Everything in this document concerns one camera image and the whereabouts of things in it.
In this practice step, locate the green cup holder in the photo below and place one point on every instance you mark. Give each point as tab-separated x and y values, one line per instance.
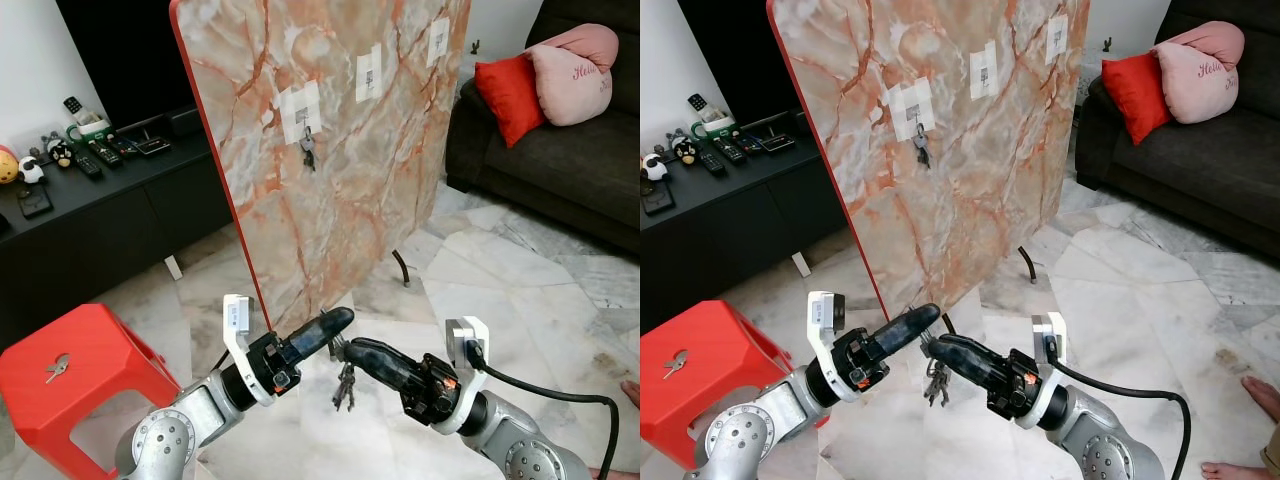
92	127
717	124

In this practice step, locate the red plastic stool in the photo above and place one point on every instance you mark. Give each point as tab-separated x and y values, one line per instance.
720	340
100	345

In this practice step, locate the small panda figurine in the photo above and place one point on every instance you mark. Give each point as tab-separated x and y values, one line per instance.
655	167
32	170

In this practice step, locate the person's bare foot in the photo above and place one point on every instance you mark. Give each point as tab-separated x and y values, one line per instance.
1262	395
632	392
1230	470
602	474

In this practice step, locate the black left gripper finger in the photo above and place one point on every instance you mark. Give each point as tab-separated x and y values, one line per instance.
322	332
908	328

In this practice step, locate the black TV console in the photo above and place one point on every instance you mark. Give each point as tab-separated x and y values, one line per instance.
740	240
100	250

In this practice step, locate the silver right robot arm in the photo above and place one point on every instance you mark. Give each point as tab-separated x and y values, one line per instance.
1100	450
520	450

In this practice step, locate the pink cushion with lettering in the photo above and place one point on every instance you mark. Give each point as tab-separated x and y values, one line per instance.
575	75
1200	70

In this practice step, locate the white console leg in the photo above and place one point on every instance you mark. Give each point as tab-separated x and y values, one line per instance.
173	268
800	265

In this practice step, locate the red cushion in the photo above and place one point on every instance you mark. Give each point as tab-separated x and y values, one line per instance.
1135	95
510	95

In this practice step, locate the key bunch with round tag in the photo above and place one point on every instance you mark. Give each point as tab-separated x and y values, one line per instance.
57	368
675	362

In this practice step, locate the marble pattern folding table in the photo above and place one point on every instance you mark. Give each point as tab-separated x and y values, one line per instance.
960	190
350	180

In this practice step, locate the black remote control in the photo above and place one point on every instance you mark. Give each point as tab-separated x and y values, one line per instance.
88	163
105	153
752	143
730	150
125	147
712	160

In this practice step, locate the dark fabric sofa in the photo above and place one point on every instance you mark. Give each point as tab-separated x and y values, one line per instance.
560	170
1190	170

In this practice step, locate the black flat gadget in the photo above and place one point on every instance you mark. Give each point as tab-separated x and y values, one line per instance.
778	142
153	145

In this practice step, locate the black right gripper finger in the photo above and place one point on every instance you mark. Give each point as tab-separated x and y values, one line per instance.
385	362
972	360

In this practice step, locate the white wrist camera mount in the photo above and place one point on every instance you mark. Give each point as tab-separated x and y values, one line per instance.
1050	330
240	330
465	335
825	320

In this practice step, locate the black penguin figurine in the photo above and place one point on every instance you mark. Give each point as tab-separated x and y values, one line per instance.
685	148
60	150

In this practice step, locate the orange plush ball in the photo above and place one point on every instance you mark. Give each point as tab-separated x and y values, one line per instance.
5	165

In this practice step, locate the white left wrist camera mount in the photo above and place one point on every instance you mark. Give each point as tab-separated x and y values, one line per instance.
240	330
825	320

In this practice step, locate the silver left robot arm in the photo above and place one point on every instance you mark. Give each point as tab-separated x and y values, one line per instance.
740	440
165	440

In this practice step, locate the black remote standing in cup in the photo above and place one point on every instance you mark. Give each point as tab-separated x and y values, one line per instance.
73	103
697	102

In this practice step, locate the dark metal key bunch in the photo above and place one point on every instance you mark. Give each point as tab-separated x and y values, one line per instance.
937	383
345	388

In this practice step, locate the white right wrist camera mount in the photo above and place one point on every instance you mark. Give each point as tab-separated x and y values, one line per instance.
1050	330
465	335

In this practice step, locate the clear tape patch with hook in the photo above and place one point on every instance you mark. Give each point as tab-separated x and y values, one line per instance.
437	42
912	103
300	105
368	73
983	72
1057	38

